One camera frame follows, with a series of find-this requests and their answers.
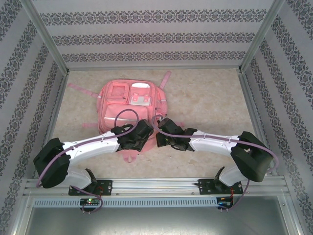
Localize aluminium table side rail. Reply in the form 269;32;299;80
33;73;69;179
238;70;278;177

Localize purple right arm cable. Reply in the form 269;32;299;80
151;114;279;212

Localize pink school backpack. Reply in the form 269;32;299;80
67;70;184;164

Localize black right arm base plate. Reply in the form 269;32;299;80
198;178;244;195

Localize grey metal shelf plate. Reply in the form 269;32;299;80
14;207;300;235

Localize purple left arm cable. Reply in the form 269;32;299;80
36;109;140;214

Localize aluminium mounting rail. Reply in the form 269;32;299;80
23;178;287;196

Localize aluminium frame post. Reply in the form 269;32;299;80
237;0;286;73
21;0;69;75

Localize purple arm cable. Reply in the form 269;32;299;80
151;114;279;212
36;109;140;214

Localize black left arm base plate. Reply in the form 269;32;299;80
68;180;113;196

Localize slotted grey cable duct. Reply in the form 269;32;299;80
33;197;218;208

